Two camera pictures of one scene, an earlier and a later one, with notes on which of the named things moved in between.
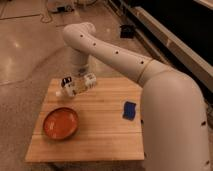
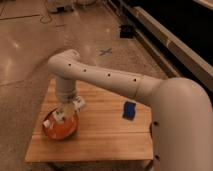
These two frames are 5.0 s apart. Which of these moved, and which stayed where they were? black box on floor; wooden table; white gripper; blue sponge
Moved: white gripper
Stayed: blue sponge; wooden table; black box on floor
